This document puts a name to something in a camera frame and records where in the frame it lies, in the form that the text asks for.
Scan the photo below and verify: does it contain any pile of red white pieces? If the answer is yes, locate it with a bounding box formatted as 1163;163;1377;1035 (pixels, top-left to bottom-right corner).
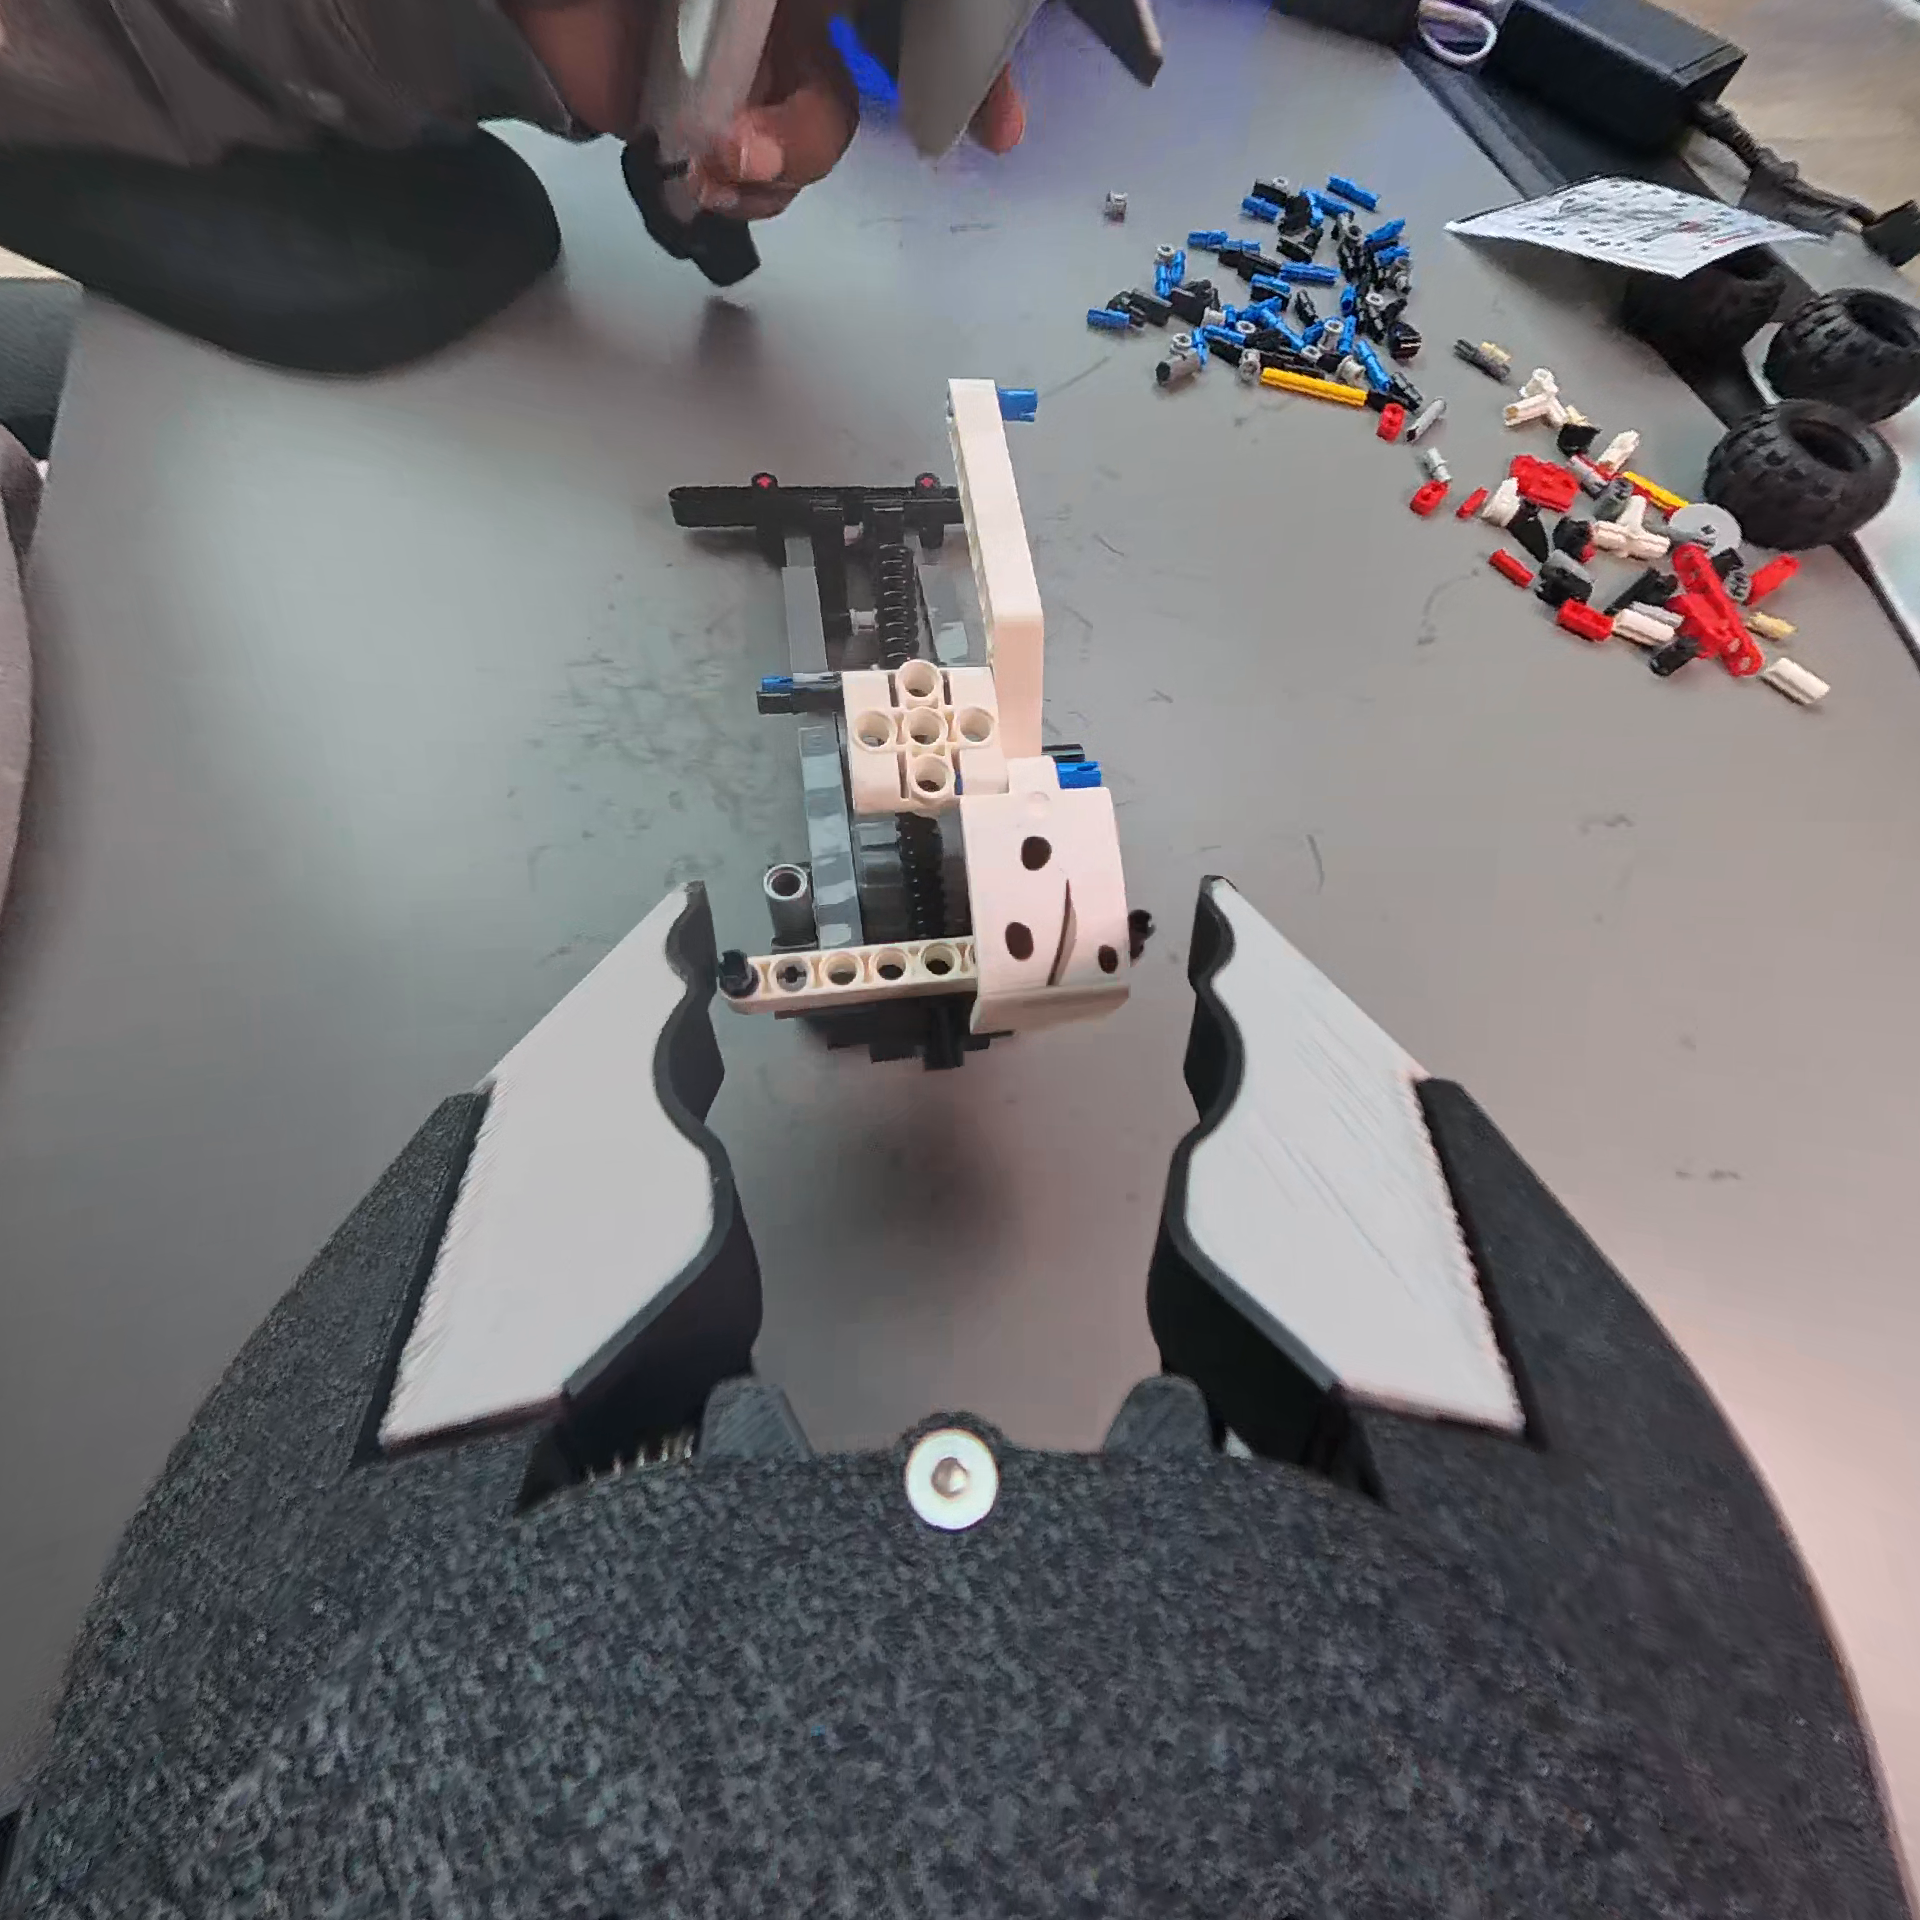
1409;364;1836;710

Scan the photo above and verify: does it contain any person's left forearm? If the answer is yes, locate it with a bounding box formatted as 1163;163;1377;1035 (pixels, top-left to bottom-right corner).
0;0;601;154

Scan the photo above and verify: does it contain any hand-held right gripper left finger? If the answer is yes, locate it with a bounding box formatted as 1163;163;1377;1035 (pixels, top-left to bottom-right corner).
375;882;768;1508

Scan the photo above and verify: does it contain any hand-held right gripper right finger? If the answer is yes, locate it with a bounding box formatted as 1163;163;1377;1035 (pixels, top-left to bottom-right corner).
1147;872;1529;1502

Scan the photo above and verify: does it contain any printed sticker sheet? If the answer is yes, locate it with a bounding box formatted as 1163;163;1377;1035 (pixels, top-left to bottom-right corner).
1444;175;1825;278

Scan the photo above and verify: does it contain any pile of blue black pins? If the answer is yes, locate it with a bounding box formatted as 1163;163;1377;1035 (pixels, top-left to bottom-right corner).
1088;175;1449;443

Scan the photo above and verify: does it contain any partly built toy truck chassis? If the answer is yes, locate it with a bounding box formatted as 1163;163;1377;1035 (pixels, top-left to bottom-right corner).
668;376;1156;1069

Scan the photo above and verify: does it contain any black rubber toy tyre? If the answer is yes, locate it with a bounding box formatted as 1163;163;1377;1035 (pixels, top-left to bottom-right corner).
1762;288;1920;426
1703;397;1904;554
1622;247;1790;355

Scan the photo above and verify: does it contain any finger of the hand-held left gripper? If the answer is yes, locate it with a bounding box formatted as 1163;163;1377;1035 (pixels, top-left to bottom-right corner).
1049;0;1167;86
897;0;1040;159

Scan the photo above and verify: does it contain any black adapter cable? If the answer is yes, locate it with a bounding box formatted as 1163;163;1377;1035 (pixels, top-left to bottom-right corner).
1688;95;1920;261

